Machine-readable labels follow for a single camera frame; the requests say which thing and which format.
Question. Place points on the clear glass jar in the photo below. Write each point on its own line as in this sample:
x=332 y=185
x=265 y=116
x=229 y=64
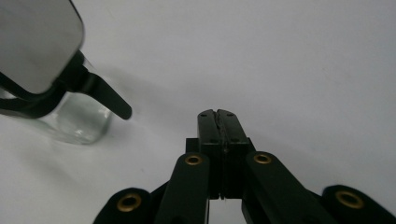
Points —
x=81 y=121

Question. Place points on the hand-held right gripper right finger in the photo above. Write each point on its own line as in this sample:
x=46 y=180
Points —
x=232 y=133

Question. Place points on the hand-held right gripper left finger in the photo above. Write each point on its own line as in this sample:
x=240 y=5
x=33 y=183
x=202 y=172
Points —
x=208 y=130

